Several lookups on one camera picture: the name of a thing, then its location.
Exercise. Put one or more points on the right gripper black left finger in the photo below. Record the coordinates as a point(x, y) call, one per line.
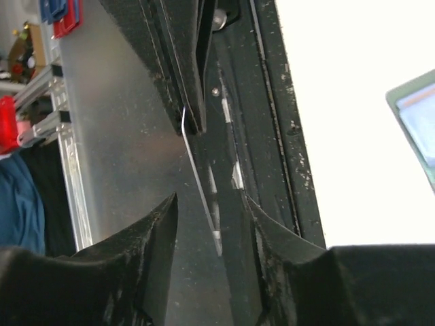
point(122, 280)

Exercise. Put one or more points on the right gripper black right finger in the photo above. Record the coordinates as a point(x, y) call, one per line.
point(301, 283)

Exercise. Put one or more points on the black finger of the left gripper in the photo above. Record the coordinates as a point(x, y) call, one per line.
point(172, 39)

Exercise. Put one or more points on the sage green card holder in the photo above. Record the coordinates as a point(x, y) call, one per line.
point(412, 104)

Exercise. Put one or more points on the blue cloth background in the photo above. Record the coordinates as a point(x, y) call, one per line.
point(22, 211)

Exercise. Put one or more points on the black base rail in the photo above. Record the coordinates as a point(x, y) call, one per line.
point(254, 140)

